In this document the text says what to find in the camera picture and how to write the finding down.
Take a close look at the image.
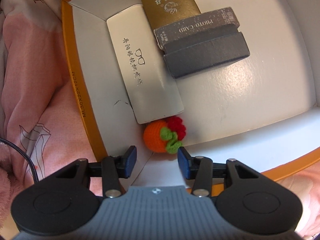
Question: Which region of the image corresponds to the orange crochet fruit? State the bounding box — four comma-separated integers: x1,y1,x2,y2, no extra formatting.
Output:
143,116,187,154

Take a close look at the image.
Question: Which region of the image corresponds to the white glasses case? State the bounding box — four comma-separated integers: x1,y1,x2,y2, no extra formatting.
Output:
106,4,184,124

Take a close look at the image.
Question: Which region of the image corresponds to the dark grey felt case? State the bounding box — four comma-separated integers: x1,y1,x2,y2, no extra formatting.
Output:
163,24,250,79

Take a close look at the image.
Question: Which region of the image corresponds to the photo card box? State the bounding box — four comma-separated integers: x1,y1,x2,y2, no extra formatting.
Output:
154,7,240,50

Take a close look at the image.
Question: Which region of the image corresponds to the gold gift box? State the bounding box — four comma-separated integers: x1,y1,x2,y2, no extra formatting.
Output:
141,0,200,30

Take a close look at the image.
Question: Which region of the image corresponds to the orange cardboard box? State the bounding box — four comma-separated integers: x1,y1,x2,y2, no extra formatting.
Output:
62,0,319,187

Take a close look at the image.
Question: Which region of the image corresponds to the pink bed quilt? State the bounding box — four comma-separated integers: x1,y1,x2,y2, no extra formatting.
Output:
1,0,95,179

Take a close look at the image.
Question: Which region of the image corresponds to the pink fuzzy blanket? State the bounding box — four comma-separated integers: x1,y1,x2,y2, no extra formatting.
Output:
1,142,25,229

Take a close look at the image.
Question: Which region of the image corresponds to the black cable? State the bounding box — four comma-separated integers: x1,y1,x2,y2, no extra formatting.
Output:
0,138,40,183

